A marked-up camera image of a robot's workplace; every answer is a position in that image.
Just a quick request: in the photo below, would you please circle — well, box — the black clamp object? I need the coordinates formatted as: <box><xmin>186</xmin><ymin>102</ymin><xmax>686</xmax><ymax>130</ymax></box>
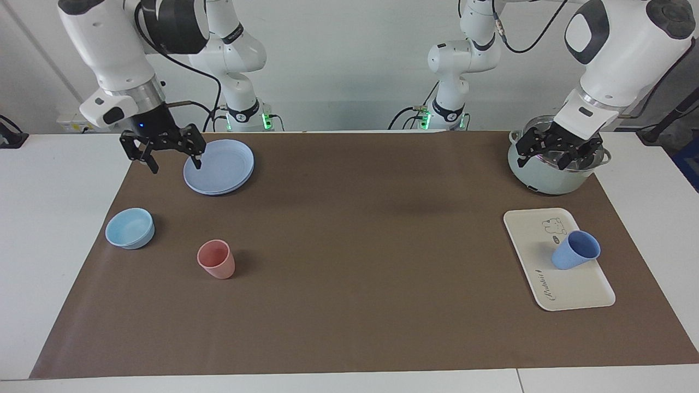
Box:
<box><xmin>0</xmin><ymin>115</ymin><xmax>29</xmax><ymax>149</ymax></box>

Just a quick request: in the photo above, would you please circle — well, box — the brown paper table mat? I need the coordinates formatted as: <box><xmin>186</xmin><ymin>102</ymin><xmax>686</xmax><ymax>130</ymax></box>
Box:
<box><xmin>30</xmin><ymin>131</ymin><xmax>699</xmax><ymax>379</ymax></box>

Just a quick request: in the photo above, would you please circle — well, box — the blue plastic cup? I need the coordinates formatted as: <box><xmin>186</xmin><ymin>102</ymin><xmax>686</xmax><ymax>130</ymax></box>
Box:
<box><xmin>551</xmin><ymin>230</ymin><xmax>601</xmax><ymax>270</ymax></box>

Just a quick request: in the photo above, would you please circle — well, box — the black stand pole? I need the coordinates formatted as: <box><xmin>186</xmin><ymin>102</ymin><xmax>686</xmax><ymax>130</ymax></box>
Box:
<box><xmin>636</xmin><ymin>82</ymin><xmax>699</xmax><ymax>146</ymax></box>

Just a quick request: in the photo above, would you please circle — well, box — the pale green cooking pot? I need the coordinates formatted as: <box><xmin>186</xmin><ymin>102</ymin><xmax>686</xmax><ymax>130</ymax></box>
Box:
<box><xmin>508</xmin><ymin>128</ymin><xmax>612</xmax><ymax>195</ymax></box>

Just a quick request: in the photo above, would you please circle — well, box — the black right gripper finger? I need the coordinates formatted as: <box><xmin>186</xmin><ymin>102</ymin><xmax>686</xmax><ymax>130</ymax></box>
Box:
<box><xmin>120</xmin><ymin>130</ymin><xmax>161</xmax><ymax>175</ymax></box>
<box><xmin>175</xmin><ymin>124</ymin><xmax>208</xmax><ymax>169</ymax></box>

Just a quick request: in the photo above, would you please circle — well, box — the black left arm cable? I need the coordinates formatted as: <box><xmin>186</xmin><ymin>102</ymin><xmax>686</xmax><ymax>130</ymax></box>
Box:
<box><xmin>490</xmin><ymin>0</ymin><xmax>570</xmax><ymax>54</ymax></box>

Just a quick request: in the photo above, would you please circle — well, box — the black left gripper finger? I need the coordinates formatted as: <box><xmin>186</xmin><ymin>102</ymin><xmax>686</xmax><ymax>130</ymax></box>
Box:
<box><xmin>556</xmin><ymin>142</ymin><xmax>603</xmax><ymax>171</ymax></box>
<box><xmin>516</xmin><ymin>128</ymin><xmax>547</xmax><ymax>168</ymax></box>

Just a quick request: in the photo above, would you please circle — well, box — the pink plastic cup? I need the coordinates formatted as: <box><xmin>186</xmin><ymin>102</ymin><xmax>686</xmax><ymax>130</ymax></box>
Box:
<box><xmin>197</xmin><ymin>240</ymin><xmax>236</xmax><ymax>279</ymax></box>

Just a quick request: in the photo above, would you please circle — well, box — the cream rabbit print tray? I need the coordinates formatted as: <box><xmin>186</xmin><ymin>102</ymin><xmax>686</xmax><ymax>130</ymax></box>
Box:
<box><xmin>503</xmin><ymin>207</ymin><xmax>616</xmax><ymax>312</ymax></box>

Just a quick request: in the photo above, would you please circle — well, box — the blue crate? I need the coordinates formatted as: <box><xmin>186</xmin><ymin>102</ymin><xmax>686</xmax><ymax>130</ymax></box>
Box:
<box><xmin>673</xmin><ymin>136</ymin><xmax>699</xmax><ymax>193</ymax></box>

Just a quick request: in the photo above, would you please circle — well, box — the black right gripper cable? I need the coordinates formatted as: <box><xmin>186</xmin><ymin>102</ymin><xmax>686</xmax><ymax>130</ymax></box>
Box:
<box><xmin>135</xmin><ymin>5</ymin><xmax>225</xmax><ymax>132</ymax></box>

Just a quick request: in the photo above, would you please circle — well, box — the black base cable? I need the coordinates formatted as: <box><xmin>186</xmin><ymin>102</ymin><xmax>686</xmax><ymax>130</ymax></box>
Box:
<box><xmin>203</xmin><ymin>105</ymin><xmax>228</xmax><ymax>132</ymax></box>
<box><xmin>388</xmin><ymin>79</ymin><xmax>439</xmax><ymax>132</ymax></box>

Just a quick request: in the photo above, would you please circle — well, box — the black left base cable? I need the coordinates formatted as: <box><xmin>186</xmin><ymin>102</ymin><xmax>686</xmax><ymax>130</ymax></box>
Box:
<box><xmin>388</xmin><ymin>79</ymin><xmax>439</xmax><ymax>132</ymax></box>

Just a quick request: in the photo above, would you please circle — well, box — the white power strip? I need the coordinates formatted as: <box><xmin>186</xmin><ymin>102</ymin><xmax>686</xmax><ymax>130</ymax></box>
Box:
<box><xmin>57</xmin><ymin>112</ymin><xmax>94</xmax><ymax>133</ymax></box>

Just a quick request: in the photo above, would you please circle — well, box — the light blue bowl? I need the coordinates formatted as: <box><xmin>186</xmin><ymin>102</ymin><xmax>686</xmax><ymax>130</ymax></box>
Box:
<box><xmin>105</xmin><ymin>207</ymin><xmax>156</xmax><ymax>250</ymax></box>

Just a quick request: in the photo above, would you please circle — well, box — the pale blue plate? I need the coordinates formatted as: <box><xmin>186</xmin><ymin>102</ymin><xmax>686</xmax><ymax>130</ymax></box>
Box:
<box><xmin>183</xmin><ymin>139</ymin><xmax>255</xmax><ymax>196</ymax></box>

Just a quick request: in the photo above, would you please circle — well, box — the glass pot lid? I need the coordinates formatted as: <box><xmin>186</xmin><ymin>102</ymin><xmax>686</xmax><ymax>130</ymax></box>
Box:
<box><xmin>523</xmin><ymin>115</ymin><xmax>606</xmax><ymax>173</ymax></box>

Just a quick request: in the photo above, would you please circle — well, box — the black right base cable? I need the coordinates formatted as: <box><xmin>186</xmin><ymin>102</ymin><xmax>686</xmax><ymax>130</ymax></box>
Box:
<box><xmin>203</xmin><ymin>105</ymin><xmax>228</xmax><ymax>132</ymax></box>

